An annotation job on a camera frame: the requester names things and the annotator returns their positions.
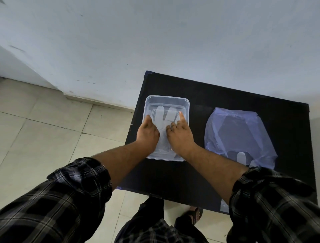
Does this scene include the person's left hand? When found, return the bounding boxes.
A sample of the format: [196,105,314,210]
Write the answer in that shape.
[136,115,160,154]

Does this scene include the person's right hand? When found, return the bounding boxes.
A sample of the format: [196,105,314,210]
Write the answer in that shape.
[166,111,197,157]

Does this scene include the person's right forearm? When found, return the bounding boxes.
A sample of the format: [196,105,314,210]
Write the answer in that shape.
[179,143,250,205]

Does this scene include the person's left forearm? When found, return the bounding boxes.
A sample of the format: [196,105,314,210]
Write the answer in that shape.
[91,140,153,191]

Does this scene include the clear plastic container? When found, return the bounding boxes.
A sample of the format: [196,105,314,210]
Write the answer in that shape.
[142,95,190,162]

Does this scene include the translucent bluish plastic bag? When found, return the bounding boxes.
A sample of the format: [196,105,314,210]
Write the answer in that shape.
[204,107,278,170]

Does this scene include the dark trousers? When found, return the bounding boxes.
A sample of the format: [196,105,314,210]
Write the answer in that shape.
[137,197,198,236]

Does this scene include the dark sandal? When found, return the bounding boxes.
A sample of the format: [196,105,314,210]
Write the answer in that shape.
[183,207,203,225]

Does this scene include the dark plaid shirt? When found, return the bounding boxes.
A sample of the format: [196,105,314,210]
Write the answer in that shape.
[0,157,318,243]

